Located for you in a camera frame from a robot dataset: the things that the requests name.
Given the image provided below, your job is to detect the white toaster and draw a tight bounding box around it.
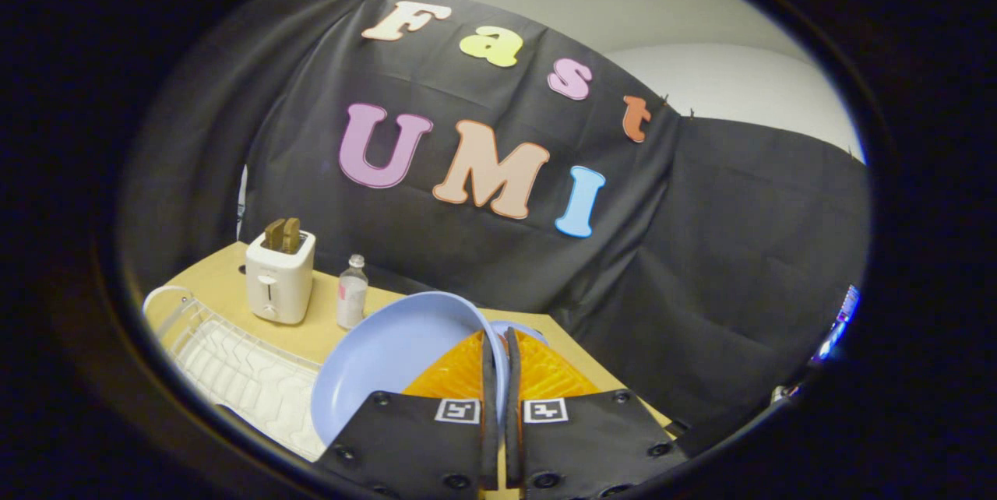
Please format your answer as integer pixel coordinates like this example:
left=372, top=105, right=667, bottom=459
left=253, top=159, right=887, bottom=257
left=245, top=229, right=316, bottom=326

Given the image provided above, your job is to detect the black backdrop cloth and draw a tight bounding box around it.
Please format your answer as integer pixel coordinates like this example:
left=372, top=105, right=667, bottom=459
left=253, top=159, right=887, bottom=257
left=118, top=0, right=871, bottom=457

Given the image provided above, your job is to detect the light blue plate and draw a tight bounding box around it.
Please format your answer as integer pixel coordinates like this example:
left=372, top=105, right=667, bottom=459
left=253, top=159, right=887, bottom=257
left=311, top=291, right=549, bottom=448

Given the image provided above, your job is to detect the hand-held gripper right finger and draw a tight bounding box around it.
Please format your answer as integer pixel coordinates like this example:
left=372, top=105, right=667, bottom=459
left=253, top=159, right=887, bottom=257
left=503, top=326, right=689, bottom=500

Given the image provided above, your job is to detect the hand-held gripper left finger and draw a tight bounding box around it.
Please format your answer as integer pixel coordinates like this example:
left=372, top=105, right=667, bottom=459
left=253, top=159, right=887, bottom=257
left=314, top=329, right=500, bottom=500

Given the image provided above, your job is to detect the white wire dish rack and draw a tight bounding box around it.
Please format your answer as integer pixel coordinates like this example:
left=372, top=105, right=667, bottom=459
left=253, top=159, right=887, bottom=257
left=143, top=286, right=328, bottom=463

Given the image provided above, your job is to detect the small clear plastic bottle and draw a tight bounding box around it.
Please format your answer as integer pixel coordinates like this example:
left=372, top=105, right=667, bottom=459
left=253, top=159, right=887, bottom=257
left=336, top=254, right=369, bottom=330

